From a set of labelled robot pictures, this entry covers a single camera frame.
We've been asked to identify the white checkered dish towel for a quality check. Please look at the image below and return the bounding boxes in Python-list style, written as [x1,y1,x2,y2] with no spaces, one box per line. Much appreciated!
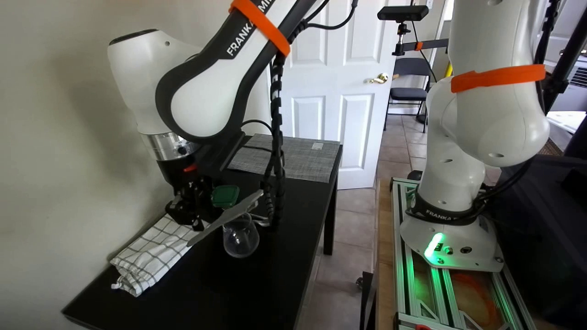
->
[108,208,213,298]

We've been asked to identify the black covered furniture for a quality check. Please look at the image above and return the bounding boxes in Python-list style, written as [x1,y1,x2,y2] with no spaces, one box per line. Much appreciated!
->
[488,152,587,330]

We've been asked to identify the black table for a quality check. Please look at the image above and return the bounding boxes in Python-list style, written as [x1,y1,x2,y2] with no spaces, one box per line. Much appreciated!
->
[61,133,345,330]

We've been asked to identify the black base cable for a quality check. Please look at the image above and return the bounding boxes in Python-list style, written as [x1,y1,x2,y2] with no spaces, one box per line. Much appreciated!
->
[483,159,534,207]

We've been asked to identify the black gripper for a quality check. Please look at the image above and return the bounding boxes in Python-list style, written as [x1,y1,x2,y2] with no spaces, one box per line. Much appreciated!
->
[163,172,217,234]

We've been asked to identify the grey woven placemat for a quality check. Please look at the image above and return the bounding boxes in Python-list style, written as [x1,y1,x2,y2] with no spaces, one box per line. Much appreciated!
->
[228,133,343,183]

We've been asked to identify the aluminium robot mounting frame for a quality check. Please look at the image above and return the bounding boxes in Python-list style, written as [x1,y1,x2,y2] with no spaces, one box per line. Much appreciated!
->
[391,175,538,330]

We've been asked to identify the black camera stand boom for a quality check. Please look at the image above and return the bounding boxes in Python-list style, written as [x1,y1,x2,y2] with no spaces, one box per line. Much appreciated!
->
[391,36,451,58]

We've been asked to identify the wooden platform board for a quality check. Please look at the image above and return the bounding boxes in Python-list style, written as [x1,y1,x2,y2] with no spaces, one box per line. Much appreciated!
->
[372,175,400,330]

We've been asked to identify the black stand pole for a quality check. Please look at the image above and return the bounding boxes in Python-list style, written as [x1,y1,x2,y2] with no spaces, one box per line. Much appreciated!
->
[538,0,587,115]

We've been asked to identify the black camera on stand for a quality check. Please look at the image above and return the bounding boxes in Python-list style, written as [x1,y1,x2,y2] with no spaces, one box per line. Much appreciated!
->
[376,3,431,38]

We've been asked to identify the dark folding chair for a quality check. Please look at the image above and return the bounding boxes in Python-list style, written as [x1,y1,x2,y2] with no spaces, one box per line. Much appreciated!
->
[383,54,433,133]

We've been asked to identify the white panel door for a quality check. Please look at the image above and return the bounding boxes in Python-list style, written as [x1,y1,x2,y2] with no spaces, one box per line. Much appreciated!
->
[266,0,448,190]

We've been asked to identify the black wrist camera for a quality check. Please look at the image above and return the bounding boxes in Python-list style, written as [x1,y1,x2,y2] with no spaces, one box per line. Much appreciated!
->
[182,133,250,179]

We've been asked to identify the orange velcro strap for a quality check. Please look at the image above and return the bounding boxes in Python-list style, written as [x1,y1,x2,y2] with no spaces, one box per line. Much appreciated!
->
[229,0,294,58]
[450,62,549,95]

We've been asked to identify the clear glass cup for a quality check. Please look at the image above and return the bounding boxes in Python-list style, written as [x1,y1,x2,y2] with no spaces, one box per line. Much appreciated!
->
[220,212,262,260]

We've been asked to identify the brass door handle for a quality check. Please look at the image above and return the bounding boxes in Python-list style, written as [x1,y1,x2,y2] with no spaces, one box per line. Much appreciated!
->
[363,71,391,86]

